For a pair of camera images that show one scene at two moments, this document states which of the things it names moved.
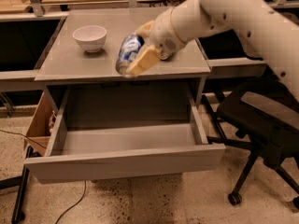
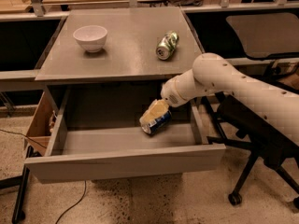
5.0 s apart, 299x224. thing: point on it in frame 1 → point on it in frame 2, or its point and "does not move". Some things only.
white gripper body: [163, 34] → [170, 94]
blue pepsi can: [129, 48] → [153, 112]
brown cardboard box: [40, 131] does not move
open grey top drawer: [123, 133] does not move
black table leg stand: [19, 215] does not move
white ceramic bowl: [92, 37] does not move
